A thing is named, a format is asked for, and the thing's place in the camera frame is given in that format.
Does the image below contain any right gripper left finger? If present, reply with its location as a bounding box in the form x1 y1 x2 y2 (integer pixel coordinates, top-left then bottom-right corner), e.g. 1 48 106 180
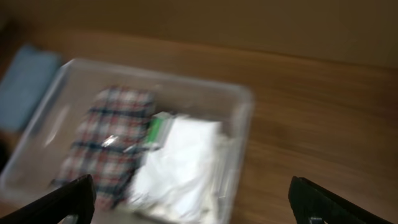
1 175 96 224

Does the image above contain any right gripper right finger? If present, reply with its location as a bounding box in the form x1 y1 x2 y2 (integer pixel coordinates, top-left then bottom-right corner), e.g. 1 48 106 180
288 176 391 224

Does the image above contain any red plaid cloth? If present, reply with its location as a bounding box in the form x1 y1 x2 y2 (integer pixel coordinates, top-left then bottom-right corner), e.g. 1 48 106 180
52 86 155 210

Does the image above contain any white printed t-shirt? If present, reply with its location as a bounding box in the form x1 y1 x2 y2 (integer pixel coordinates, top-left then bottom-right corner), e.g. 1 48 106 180
125 112 229 223

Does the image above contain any clear plastic storage container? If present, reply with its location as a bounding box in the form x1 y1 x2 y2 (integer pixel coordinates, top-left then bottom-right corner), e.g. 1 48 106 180
1 58 253 223

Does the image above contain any folded blue denim cloth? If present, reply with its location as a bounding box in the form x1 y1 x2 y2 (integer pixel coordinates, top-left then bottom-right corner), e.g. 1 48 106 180
1 45 62 132

